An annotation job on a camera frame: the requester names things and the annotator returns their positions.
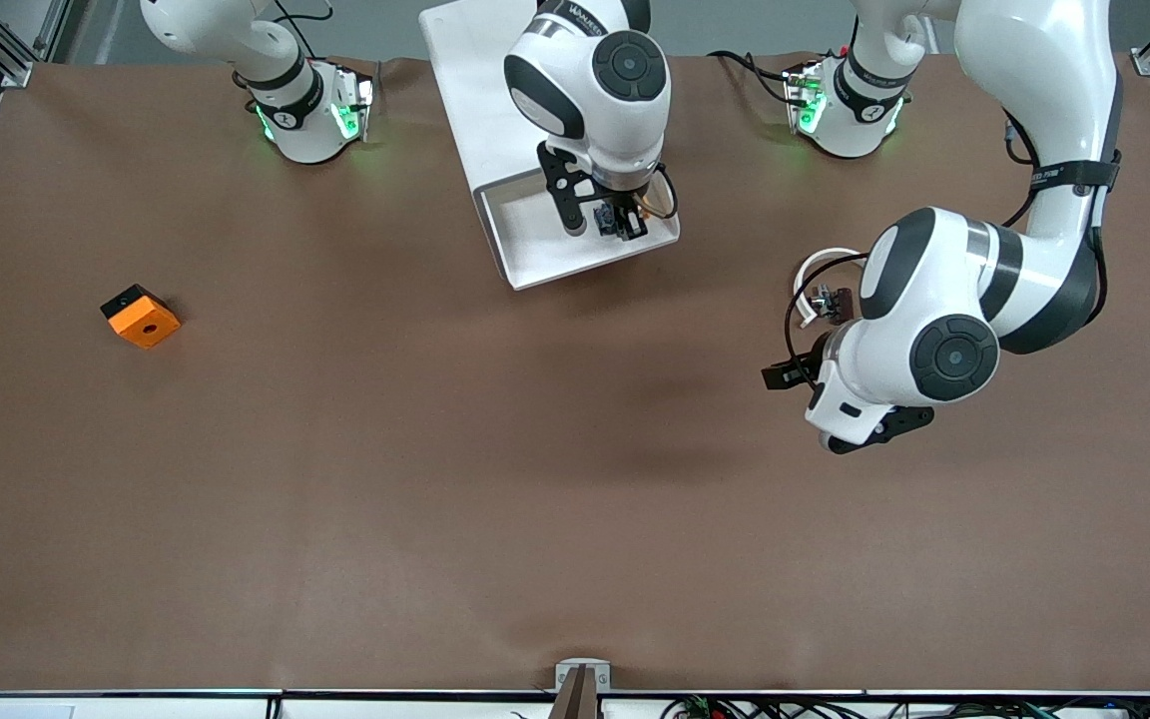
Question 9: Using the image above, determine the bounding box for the orange push button black body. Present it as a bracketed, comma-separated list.
[592, 203, 658, 239]

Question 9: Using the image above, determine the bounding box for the orange and black button box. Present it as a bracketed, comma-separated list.
[101, 284, 182, 351]

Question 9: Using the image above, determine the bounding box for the small brown connector part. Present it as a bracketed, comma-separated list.
[810, 285, 856, 328]

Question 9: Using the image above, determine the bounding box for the white curved plastic piece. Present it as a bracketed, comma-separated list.
[793, 247, 865, 330]

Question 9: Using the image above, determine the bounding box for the brown table cover mat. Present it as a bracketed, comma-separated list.
[0, 50, 1150, 695]

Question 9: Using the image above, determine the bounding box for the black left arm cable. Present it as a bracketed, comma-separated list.
[785, 253, 870, 380]

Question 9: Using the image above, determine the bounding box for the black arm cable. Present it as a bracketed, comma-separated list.
[785, 253, 870, 380]
[635, 165, 681, 221]

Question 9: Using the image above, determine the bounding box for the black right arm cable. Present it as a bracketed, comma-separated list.
[635, 165, 681, 221]

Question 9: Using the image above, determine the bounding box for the black base cable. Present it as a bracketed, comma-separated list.
[707, 48, 801, 103]

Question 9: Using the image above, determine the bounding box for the grey metal bracket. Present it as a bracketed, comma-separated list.
[554, 658, 612, 692]

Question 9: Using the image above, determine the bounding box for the white table edge rail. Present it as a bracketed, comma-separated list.
[0, 691, 1150, 719]

